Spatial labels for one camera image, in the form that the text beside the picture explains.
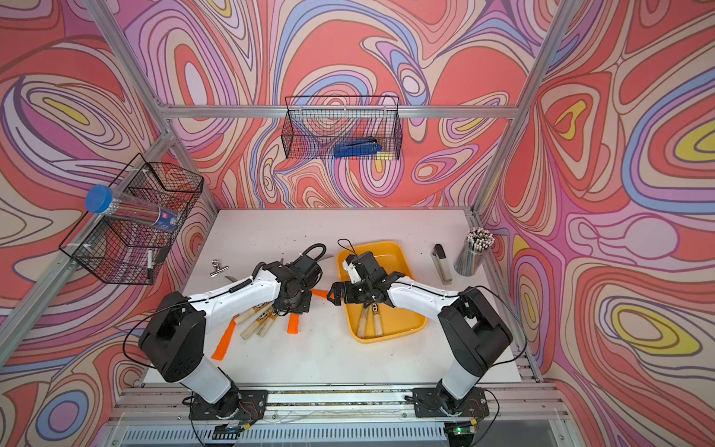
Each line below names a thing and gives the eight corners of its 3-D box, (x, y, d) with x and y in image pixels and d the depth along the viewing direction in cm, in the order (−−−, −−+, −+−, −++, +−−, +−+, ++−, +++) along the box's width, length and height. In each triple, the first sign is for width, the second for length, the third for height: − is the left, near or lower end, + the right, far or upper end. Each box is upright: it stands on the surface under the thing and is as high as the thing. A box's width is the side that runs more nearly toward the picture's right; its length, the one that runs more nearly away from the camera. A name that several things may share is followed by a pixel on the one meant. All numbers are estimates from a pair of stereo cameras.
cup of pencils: (453, 274, 102) (469, 241, 87) (456, 258, 107) (471, 225, 92) (473, 279, 100) (493, 247, 86) (475, 264, 105) (494, 231, 90)
